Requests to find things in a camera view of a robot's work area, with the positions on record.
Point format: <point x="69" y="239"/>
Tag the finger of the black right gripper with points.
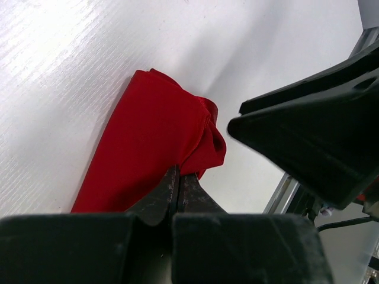
<point x="363" y="62"/>
<point x="328" y="141"/>

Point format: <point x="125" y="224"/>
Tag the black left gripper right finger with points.
<point x="212" y="246"/>

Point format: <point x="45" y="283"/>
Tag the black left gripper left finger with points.
<point x="128" y="247"/>

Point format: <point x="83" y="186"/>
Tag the red cloth napkin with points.
<point x="155" y="125"/>

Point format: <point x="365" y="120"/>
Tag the aluminium right side rail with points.
<point x="367" y="42"/>

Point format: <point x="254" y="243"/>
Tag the aluminium front rail frame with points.
<point x="289" y="197"/>

